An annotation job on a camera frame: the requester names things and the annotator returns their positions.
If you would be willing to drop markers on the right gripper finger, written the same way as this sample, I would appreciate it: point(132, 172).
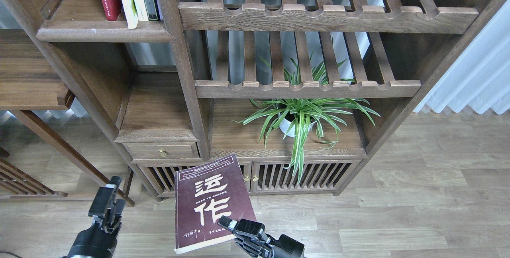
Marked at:
point(227, 223)

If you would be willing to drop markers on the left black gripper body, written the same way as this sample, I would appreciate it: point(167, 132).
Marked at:
point(100, 240)

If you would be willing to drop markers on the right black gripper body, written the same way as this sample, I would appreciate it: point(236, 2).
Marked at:
point(250, 236)

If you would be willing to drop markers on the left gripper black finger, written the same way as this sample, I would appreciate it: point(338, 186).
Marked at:
point(114, 182)

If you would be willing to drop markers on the dark red book white characters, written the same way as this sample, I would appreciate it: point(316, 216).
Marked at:
point(204, 194)

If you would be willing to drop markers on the brass drawer knob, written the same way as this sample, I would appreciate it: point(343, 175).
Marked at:
point(162, 153)

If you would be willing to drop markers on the wooden slatted rack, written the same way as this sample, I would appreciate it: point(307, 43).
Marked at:
point(21, 185)

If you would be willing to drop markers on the white plant pot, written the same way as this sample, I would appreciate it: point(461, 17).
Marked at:
point(285, 125)

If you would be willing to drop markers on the green spider plant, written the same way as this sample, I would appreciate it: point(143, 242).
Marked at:
point(323, 110)

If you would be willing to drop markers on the wooden side table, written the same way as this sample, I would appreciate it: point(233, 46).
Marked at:
point(29, 83)

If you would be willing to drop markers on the dark wooden bookshelf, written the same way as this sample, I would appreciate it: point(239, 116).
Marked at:
point(179, 83)

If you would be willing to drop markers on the white curtain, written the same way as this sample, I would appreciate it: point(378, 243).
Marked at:
point(480, 77)

